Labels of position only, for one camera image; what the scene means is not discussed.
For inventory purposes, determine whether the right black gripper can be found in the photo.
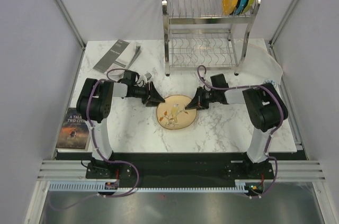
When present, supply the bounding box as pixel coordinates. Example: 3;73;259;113
186;86;218;110

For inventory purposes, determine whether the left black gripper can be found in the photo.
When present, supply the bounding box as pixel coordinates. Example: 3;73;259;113
131;81;165;107

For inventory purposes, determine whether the beige bird plate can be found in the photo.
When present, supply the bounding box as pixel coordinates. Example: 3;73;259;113
156;95;197;130

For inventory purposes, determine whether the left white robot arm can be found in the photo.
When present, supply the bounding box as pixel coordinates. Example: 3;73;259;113
76;69;165;178

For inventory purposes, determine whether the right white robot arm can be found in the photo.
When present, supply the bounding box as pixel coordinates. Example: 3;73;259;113
185;74;288;178

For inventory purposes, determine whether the stainless steel dish rack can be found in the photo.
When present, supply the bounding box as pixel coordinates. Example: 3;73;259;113
161;0;261;76

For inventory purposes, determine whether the grey spiral bound booklet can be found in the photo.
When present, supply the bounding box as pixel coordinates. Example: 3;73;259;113
93;39;141;77

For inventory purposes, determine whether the white cloth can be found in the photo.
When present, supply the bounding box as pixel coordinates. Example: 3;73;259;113
238;43;283;85

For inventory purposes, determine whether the Tale of Two Cities book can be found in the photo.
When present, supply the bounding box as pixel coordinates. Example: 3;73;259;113
56;107;90;151

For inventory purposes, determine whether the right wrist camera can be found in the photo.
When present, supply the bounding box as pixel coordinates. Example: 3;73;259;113
202;84;211;91

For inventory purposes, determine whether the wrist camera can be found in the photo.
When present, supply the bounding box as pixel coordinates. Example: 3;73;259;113
139;73;152;84
202;84;211;91

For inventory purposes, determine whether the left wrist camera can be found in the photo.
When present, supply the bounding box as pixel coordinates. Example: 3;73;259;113
139;73;152;84

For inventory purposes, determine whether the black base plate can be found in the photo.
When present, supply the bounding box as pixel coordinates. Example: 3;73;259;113
86;153;275;187

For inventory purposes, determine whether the white slotted cable duct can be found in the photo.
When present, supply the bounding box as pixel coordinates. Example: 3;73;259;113
48;181;248;193

